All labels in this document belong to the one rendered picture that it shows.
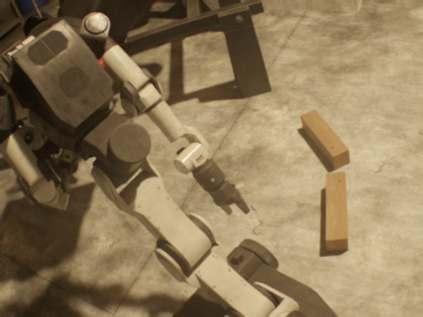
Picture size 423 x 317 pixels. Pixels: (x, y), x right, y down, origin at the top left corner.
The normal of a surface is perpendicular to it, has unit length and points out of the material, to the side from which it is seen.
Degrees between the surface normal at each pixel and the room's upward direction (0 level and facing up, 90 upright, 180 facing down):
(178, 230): 44
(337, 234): 0
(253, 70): 90
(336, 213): 0
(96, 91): 63
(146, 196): 57
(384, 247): 0
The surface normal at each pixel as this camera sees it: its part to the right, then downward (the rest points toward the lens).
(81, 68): 0.56, -0.07
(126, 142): 0.37, -0.24
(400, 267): -0.27, -0.70
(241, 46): 0.09, 0.66
